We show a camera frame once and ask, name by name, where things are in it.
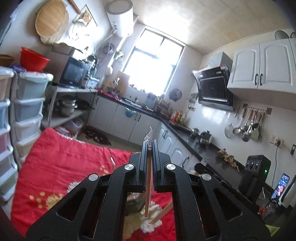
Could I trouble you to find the green sleeve forearm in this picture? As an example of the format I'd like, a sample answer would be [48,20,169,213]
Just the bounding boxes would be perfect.
[265,225,280,237]

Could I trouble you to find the hanging ladles and utensils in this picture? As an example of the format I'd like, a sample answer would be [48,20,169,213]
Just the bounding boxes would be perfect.
[224,103,272,142]

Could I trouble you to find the black box with green light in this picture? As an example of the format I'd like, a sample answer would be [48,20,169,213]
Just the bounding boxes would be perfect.
[238,155,271,203]

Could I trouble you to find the smartphone with lit screen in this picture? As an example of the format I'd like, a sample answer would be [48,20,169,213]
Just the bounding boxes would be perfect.
[270,173,290,202]

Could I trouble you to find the dark green plastic utensil basket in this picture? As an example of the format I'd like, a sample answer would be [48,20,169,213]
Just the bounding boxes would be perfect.
[125,193,146,216]

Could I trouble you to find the red floral tablecloth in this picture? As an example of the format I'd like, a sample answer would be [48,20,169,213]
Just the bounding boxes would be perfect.
[11,128,176,240]

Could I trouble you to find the dark steel kettle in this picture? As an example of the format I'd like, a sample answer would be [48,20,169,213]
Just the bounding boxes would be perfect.
[199,131,212,146]

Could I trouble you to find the left plastic drawer tower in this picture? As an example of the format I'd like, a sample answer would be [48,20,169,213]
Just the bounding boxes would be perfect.
[0,66,18,202]

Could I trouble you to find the plastic drawer tower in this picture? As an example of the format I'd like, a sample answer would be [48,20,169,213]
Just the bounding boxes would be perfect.
[0,66,18,202]
[9,71,53,168]

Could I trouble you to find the teal hanging bin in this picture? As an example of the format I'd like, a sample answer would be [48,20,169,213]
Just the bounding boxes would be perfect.
[125,108,136,118]

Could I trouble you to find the steel pot on shelf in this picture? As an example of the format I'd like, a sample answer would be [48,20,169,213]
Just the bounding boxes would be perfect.
[58,95,78,117]

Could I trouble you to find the metal shelf rack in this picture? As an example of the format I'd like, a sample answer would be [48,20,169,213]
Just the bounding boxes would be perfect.
[41,85,98,129]

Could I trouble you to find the black range hood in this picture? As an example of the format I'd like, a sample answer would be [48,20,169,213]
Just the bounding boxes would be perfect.
[193,52,234,111]

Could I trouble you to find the black microwave oven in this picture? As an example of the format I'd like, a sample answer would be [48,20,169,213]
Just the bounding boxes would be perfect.
[59,57,89,88]

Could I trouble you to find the right plastic drawer tower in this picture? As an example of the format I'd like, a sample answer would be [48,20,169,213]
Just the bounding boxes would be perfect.
[9,71,53,168]

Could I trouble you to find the red plastic basin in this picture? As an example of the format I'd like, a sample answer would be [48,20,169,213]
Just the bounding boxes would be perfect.
[20,47,50,72]

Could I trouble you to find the round woven mat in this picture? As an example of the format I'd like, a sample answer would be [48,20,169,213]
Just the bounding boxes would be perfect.
[40,11,69,45]

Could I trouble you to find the round wooden cutting board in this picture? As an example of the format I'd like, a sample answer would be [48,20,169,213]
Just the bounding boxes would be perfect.
[35,1,66,37]

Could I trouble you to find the white water heater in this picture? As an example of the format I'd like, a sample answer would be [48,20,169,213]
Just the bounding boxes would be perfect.
[105,0,134,38]

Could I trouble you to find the wooden rolling pin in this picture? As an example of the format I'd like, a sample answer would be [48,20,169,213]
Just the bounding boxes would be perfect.
[68,0,81,14]

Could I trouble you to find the small wall fan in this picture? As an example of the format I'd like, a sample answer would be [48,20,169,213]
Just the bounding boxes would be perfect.
[169,88,182,102]

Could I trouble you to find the white upper wall cabinet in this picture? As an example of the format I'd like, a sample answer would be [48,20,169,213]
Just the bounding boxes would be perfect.
[227,39,295,111]

